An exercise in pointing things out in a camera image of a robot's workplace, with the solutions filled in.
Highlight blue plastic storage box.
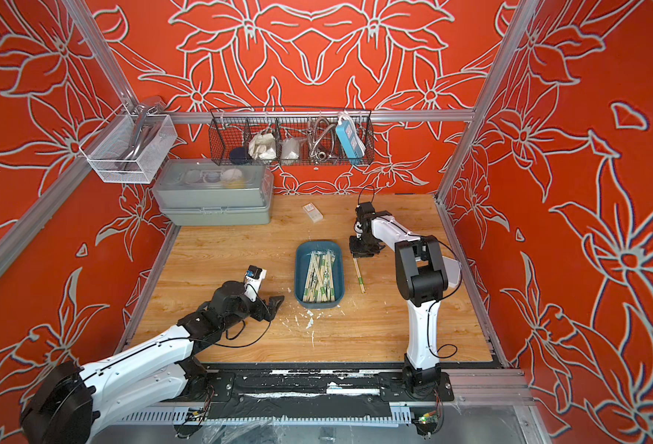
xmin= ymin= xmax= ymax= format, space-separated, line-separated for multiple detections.
xmin=294 ymin=240 xmax=346 ymax=310

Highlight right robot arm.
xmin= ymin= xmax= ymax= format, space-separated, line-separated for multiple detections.
xmin=350 ymin=202 xmax=461 ymax=401

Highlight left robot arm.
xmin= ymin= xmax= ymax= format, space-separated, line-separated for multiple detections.
xmin=19 ymin=280 xmax=285 ymax=443

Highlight small white labelled box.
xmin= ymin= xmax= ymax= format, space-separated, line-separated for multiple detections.
xmin=302 ymin=203 xmax=324 ymax=223

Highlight chopstick pairs bundle in box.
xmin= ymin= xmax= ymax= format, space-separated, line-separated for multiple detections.
xmin=302 ymin=250 xmax=336 ymax=303

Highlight grey lidded storage container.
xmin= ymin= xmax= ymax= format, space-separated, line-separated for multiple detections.
xmin=152 ymin=159 xmax=274 ymax=227

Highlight light blue carton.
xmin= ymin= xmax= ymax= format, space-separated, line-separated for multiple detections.
xmin=336 ymin=112 xmax=366 ymax=165

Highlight metal whisk utensil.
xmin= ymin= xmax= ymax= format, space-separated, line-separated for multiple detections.
xmin=307 ymin=117 xmax=337 ymax=162

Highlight white crumpled bag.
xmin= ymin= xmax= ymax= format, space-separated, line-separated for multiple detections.
xmin=248 ymin=132 xmax=277 ymax=161

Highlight metal tongs in basket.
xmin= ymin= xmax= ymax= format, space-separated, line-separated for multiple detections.
xmin=117 ymin=96 xmax=165 ymax=171

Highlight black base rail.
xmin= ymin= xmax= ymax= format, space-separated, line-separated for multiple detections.
xmin=159 ymin=363 xmax=454 ymax=420

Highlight black wire wall basket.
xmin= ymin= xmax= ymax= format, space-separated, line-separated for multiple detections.
xmin=208 ymin=105 xmax=374 ymax=167

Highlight white wire wall basket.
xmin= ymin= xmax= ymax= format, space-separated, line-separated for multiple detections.
xmin=80 ymin=101 xmax=178 ymax=184

